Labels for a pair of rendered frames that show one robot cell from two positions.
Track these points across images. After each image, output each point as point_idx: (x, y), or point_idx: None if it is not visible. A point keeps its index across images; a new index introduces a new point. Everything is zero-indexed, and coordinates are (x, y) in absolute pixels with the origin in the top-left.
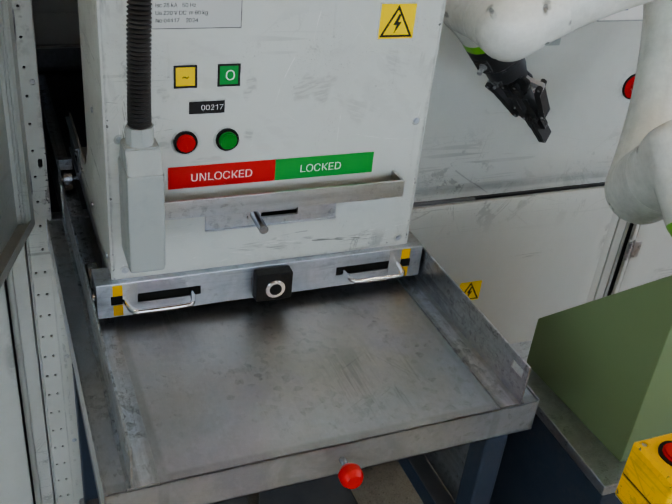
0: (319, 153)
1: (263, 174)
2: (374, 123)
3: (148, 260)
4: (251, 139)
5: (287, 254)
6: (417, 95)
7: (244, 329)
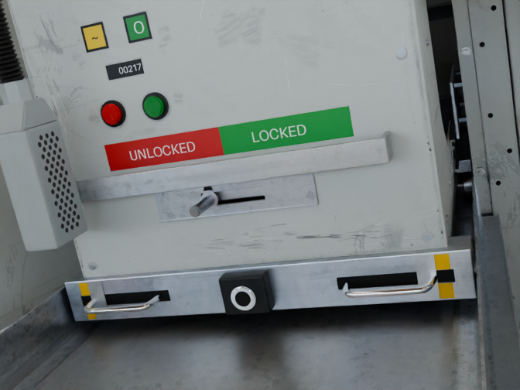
0: (271, 114)
1: (208, 147)
2: (336, 64)
3: (37, 235)
4: (183, 104)
5: (268, 256)
6: (391, 14)
7: (201, 347)
